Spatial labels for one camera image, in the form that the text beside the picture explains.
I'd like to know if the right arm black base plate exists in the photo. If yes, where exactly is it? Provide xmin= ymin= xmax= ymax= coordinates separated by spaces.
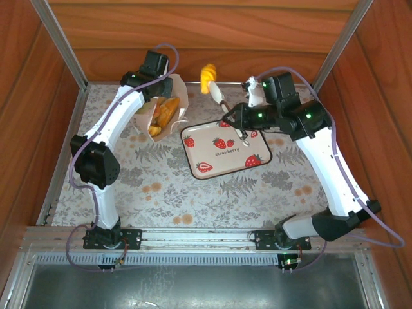
xmin=254 ymin=229 xmax=312 ymax=252

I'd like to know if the small board with green light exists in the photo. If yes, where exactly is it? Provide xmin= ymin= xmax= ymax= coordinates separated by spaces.
xmin=279 ymin=256 xmax=303 ymax=270

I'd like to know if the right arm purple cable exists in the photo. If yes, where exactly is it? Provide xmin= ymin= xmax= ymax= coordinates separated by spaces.
xmin=256 ymin=66 xmax=406 ymax=274

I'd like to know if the strawberry print tray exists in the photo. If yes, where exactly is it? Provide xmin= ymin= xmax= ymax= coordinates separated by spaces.
xmin=180 ymin=119 xmax=274 ymax=181

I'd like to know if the grey slotted cable duct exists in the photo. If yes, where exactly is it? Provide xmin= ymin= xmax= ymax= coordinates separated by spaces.
xmin=33 ymin=252 xmax=281 ymax=267

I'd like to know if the aluminium frame bar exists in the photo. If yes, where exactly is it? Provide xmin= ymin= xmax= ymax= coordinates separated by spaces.
xmin=0 ymin=250 xmax=38 ymax=309
xmin=353 ymin=252 xmax=392 ymax=309

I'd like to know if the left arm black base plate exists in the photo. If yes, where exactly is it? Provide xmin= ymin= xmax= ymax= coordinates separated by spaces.
xmin=82 ymin=227 xmax=143 ymax=250

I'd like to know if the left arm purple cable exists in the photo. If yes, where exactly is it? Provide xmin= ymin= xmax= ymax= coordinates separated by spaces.
xmin=66 ymin=42 xmax=180 ymax=274

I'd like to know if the white paper bag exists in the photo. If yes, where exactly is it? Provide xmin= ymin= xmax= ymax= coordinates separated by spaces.
xmin=130 ymin=73 xmax=191 ymax=143

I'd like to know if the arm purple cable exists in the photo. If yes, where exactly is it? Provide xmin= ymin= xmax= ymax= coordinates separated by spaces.
xmin=66 ymin=42 xmax=180 ymax=274
xmin=256 ymin=66 xmax=406 ymax=274

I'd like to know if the wide aluminium mounting rail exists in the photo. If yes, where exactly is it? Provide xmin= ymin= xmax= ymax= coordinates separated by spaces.
xmin=21 ymin=226 xmax=371 ymax=254

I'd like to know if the shiny metal sheet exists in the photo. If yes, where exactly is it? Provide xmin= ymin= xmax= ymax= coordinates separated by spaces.
xmin=22 ymin=264 xmax=371 ymax=309

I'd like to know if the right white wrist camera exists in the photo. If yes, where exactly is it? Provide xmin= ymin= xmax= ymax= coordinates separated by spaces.
xmin=241 ymin=75 xmax=268 ymax=108

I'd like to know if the thin aluminium edge strip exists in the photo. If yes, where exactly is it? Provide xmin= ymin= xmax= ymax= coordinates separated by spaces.
xmin=86 ymin=81 xmax=312 ymax=88

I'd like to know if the aluminium frame post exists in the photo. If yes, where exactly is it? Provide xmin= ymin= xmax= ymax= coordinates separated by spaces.
xmin=310 ymin=0 xmax=375 ymax=94
xmin=30 ymin=0 xmax=89 ymax=91

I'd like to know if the floral table mat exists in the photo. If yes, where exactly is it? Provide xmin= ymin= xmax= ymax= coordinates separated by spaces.
xmin=51 ymin=84 xmax=351 ymax=228

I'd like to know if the yellow twisted fake bread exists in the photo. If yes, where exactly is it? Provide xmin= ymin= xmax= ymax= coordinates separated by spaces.
xmin=200 ymin=63 xmax=218 ymax=95

